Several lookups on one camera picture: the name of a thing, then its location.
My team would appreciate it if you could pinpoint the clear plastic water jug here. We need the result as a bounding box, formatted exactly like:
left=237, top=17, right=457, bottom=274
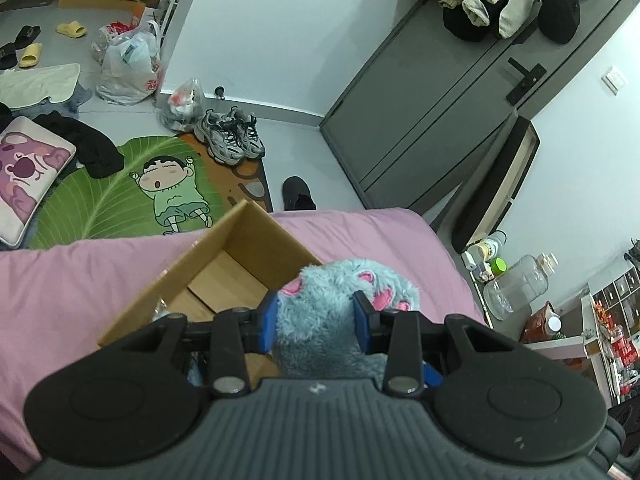
left=482, top=252, right=559, bottom=322

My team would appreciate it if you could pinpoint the white floor towel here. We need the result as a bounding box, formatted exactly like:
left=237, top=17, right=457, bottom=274
left=0, top=63, right=82, bottom=112

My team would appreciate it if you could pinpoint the green leaf cartoon floor mat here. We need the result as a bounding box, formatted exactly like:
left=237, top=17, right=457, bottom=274
left=28, top=133, right=227, bottom=251

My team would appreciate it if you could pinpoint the clear plastic trash bag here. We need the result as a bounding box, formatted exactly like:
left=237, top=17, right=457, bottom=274
left=159, top=78, right=206, bottom=134

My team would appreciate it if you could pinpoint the white wall switch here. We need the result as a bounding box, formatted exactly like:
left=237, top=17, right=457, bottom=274
left=601, top=66, right=629, bottom=95

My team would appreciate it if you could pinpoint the grey desktop drawer organizer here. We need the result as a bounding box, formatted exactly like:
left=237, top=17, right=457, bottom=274
left=589, top=264, right=640, bottom=341

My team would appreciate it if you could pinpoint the white plastic shopping bag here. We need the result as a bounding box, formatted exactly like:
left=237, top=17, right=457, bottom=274
left=95, top=19, right=167, bottom=107

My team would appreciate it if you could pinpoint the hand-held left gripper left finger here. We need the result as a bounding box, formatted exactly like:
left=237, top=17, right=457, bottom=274
left=102, top=291, right=279, bottom=399

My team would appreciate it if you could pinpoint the grey door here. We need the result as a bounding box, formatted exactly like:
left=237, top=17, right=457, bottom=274
left=319, top=0, right=640, bottom=217

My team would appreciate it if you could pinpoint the brown cardboard box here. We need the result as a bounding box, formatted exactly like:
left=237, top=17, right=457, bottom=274
left=97, top=198, right=325, bottom=391

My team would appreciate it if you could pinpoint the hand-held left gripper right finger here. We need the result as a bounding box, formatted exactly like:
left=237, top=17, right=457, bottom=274
left=351, top=290, right=526, bottom=397

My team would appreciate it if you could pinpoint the black framed brown board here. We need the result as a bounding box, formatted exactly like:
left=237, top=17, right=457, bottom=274
left=452, top=115, right=541, bottom=256

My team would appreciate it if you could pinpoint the black shoe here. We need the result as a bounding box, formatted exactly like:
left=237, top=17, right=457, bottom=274
left=281, top=175, right=317, bottom=212

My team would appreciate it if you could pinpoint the white desk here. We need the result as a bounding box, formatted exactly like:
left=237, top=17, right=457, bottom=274
left=525, top=292, right=640, bottom=411

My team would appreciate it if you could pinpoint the black door handle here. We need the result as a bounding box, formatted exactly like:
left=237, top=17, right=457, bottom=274
left=505, top=57, right=546, bottom=106

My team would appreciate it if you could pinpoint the pink bear print pillow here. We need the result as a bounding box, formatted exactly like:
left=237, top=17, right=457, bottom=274
left=0, top=115, right=77, bottom=248

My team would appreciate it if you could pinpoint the red bag under desk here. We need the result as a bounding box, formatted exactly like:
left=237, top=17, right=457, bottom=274
left=521, top=301, right=564, bottom=344

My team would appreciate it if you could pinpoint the yellow slipper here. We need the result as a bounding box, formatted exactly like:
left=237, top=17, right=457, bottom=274
left=55, top=20, right=88, bottom=39
left=18, top=43, right=44, bottom=69

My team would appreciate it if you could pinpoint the cream tote bag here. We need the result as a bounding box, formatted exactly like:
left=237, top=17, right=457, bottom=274
left=497, top=0, right=542, bottom=40

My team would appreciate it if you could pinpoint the black cap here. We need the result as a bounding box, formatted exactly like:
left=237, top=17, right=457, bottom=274
left=538, top=0, right=582, bottom=45

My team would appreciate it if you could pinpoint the grey sneaker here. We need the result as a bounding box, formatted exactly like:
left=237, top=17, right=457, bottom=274
left=193, top=109, right=247, bottom=165
left=223, top=106, right=266, bottom=159

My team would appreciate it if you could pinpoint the orange cardboard box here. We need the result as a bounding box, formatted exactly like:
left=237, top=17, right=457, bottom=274
left=111, top=0, right=147, bottom=32

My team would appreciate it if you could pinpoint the fluffy blue plush toy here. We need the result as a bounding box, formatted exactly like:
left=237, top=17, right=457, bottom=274
left=270, top=258, right=422, bottom=382

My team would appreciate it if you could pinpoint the pink bed sheet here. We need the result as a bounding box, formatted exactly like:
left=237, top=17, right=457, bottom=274
left=0, top=208, right=487, bottom=475

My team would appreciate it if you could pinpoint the black clothing heap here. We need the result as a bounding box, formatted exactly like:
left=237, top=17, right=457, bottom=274
left=0, top=101, right=125, bottom=180

